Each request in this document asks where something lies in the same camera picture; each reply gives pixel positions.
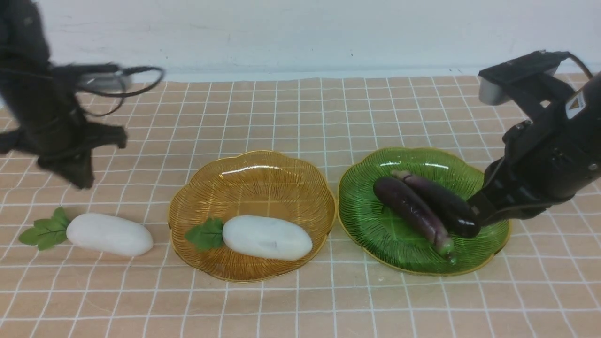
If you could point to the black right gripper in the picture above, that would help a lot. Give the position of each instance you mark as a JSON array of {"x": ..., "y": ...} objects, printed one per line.
[{"x": 547, "y": 159}]

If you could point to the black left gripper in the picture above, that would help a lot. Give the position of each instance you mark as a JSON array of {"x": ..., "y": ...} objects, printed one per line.
[{"x": 51, "y": 122}]

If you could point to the purple eggplant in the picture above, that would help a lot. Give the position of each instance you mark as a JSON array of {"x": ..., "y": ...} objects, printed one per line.
[
  {"x": 449, "y": 207},
  {"x": 404, "y": 202}
]

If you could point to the white radish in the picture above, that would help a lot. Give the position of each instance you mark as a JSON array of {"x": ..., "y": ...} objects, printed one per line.
[
  {"x": 256, "y": 236},
  {"x": 91, "y": 231}
]

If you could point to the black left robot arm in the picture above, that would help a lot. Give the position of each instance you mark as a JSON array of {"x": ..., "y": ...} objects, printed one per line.
[{"x": 22, "y": 37}]

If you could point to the green ribbed glass plate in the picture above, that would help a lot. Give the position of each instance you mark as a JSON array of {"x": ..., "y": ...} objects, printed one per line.
[{"x": 390, "y": 239}]

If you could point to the amber ribbed glass plate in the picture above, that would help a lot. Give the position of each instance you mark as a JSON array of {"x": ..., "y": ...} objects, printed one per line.
[{"x": 260, "y": 183}]

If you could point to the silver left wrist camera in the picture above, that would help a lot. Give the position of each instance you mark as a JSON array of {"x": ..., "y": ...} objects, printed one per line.
[{"x": 103, "y": 77}]

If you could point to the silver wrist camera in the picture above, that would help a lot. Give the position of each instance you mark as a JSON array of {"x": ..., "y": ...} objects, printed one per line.
[
  {"x": 529, "y": 77},
  {"x": 103, "y": 77}
]

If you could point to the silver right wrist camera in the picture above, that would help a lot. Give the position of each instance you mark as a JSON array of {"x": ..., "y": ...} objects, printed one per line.
[{"x": 529, "y": 77}]

